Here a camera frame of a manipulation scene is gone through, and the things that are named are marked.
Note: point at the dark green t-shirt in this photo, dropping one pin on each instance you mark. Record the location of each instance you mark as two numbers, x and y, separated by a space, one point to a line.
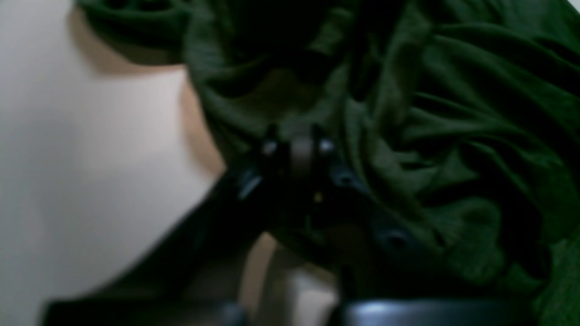
461 115

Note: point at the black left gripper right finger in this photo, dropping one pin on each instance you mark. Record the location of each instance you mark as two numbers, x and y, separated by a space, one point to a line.
387 276

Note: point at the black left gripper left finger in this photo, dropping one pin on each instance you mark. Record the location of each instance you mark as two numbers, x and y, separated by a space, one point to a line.
193 275

